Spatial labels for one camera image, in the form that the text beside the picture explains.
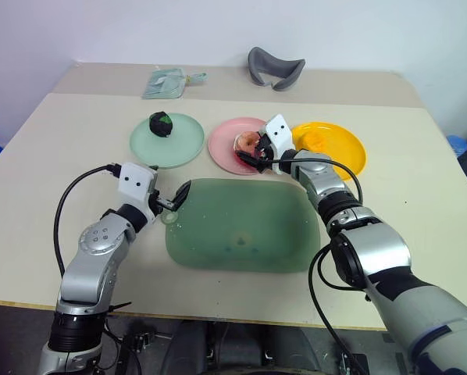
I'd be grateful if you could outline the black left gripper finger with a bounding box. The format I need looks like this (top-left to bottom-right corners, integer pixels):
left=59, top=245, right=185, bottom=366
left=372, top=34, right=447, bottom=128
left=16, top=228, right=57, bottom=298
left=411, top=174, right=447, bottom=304
left=157, top=180, right=191, bottom=211

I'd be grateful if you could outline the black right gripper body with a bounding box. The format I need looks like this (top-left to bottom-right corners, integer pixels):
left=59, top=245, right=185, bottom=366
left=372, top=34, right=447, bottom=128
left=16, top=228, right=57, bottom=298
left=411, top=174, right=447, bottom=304
left=255, top=133, right=277, bottom=163

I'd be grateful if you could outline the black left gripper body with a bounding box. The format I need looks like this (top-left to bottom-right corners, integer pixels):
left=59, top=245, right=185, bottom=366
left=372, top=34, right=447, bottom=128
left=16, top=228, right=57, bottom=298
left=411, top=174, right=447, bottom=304
left=147, top=178, right=170, bottom=225

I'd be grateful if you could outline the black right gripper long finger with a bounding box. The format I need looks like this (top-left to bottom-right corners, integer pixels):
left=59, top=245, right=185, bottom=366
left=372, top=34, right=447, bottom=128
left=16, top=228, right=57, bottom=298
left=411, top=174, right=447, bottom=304
left=236, top=152, right=267, bottom=173

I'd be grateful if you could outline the pink round item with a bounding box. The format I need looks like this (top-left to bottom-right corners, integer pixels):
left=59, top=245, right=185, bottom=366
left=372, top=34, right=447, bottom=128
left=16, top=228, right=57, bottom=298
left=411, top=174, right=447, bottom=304
left=233, top=130, right=262, bottom=159

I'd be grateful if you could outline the pink round plate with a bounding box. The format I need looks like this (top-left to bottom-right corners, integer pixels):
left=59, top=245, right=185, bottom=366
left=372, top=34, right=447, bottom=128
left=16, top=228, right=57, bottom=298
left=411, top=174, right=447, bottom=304
left=207, top=116, right=286, bottom=177

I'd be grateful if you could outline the orange item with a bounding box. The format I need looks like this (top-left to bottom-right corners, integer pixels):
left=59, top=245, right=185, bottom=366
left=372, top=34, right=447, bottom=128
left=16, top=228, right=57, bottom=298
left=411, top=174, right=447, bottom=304
left=298, top=130, right=325, bottom=152

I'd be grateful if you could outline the light green round plate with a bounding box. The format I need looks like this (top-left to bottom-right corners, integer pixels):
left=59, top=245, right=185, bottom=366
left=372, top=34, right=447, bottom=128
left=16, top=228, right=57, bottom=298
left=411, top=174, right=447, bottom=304
left=129, top=112, right=205, bottom=170

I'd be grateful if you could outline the dark green round item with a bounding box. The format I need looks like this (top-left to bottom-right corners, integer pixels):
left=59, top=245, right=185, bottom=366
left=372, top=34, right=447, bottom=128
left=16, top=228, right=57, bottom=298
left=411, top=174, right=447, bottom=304
left=148, top=111, right=175, bottom=138

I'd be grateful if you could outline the yellow round plate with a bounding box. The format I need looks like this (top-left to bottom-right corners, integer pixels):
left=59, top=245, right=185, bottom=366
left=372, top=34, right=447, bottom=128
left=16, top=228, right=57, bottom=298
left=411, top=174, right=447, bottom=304
left=290, top=121, right=368, bottom=182

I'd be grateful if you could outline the green translucent tray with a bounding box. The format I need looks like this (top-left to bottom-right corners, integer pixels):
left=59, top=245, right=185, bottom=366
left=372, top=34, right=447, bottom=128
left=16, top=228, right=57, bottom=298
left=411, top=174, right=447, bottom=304
left=161, top=177, right=322, bottom=274

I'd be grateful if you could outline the grey curved foam pad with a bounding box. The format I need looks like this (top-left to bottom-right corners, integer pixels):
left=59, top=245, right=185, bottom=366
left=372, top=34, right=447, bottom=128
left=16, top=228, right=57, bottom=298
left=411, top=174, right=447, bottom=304
left=247, top=46, right=307, bottom=92

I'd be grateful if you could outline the dark rounded shape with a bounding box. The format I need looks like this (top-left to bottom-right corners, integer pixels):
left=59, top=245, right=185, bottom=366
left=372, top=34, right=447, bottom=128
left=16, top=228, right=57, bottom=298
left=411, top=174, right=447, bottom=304
left=166, top=318, right=328, bottom=375

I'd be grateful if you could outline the blue plastic stool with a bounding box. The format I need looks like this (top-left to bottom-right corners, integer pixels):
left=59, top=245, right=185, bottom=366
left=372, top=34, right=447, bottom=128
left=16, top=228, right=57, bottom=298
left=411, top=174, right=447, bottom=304
left=445, top=134, right=467, bottom=158

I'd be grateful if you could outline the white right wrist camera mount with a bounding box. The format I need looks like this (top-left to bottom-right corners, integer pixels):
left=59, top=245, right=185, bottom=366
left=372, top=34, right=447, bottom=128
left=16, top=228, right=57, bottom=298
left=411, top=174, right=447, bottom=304
left=265, top=113, right=297, bottom=158

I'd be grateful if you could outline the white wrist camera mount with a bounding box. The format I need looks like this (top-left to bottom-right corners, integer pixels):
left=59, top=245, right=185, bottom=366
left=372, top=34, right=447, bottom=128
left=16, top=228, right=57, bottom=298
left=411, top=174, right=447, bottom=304
left=265, top=113, right=297, bottom=158
left=116, top=162, right=159, bottom=209

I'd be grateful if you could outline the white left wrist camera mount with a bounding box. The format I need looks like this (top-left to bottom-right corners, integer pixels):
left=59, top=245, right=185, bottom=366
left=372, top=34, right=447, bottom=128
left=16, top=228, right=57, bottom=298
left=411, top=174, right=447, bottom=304
left=116, top=162, right=159, bottom=209

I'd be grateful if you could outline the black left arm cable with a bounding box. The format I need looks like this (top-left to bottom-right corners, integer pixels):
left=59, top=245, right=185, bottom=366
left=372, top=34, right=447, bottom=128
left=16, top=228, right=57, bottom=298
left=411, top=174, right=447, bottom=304
left=52, top=163, right=121, bottom=276

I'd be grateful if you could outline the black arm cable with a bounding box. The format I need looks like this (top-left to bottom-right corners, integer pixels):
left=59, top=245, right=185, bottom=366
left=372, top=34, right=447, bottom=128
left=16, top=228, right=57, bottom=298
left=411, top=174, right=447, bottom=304
left=52, top=163, right=121, bottom=276
left=270, top=152, right=372, bottom=375

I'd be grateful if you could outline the black cable tie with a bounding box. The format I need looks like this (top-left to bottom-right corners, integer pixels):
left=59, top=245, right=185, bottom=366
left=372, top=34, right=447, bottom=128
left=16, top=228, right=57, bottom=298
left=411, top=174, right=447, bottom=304
left=106, top=300, right=133, bottom=315

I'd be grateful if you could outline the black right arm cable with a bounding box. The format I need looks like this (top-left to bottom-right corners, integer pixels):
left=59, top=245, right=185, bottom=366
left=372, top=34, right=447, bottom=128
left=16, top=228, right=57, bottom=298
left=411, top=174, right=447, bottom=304
left=270, top=152, right=372, bottom=375

